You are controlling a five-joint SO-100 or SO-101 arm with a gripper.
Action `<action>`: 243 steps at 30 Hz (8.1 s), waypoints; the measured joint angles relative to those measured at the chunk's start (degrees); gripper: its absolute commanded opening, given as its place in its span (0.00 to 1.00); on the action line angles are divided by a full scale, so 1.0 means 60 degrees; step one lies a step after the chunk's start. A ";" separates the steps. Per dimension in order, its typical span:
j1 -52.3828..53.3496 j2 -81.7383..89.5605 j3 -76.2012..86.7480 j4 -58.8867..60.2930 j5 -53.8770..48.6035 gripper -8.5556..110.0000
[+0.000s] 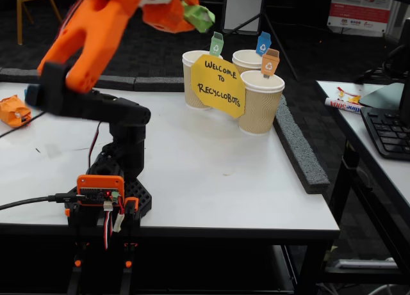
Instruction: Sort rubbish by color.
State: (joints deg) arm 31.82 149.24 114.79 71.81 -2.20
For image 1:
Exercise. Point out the green paper wad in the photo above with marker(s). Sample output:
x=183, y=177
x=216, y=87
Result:
x=198, y=18

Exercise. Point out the blue paper wad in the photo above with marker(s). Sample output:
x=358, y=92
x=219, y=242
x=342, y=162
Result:
x=26, y=92

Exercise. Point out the orange black robot arm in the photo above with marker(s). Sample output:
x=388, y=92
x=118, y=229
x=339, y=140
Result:
x=86, y=36

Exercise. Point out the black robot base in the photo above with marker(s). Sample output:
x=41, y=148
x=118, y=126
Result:
x=137, y=192

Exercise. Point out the green recycling bin label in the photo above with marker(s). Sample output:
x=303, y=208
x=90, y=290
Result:
x=216, y=47

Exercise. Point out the white standing panel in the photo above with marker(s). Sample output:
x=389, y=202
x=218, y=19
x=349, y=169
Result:
x=240, y=10

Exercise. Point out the short grey foam strip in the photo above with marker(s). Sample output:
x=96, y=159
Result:
x=166, y=84

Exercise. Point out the paper cup with green label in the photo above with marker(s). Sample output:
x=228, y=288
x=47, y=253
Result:
x=189, y=84

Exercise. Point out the paper cup with blue label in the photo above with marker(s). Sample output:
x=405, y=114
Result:
x=245, y=61

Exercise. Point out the yellow welcome paper sign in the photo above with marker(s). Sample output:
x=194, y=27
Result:
x=218, y=93

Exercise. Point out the blue recycling bin label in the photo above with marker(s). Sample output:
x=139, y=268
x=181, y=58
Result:
x=263, y=45

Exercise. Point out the black tripod stand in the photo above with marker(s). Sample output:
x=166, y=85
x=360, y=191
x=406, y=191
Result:
x=278, y=42

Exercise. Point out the orange recycling bin label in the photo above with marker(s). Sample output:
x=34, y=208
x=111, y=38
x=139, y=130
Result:
x=269, y=64

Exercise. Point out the paper cup with orange label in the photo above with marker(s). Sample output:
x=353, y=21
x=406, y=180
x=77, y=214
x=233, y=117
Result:
x=261, y=109

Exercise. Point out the red white poster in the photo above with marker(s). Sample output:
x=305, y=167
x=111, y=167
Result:
x=358, y=13

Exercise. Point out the orange crumpled paper wad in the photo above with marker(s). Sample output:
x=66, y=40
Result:
x=14, y=114

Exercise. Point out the black table clamp orange knob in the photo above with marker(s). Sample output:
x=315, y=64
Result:
x=130, y=203
x=77, y=262

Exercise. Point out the orange controller board housing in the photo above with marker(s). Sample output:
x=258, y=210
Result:
x=96, y=196

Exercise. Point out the red yellow candy wrapper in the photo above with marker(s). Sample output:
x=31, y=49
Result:
x=352, y=99

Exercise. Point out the white power connector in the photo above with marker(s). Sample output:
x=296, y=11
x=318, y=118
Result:
x=118, y=223

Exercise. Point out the black keyboard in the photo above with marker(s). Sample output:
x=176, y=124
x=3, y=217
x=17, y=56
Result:
x=387, y=135

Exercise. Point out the white power strip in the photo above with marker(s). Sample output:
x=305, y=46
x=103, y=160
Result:
x=362, y=263

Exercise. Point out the white table black frame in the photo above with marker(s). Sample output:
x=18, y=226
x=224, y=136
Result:
x=355, y=125

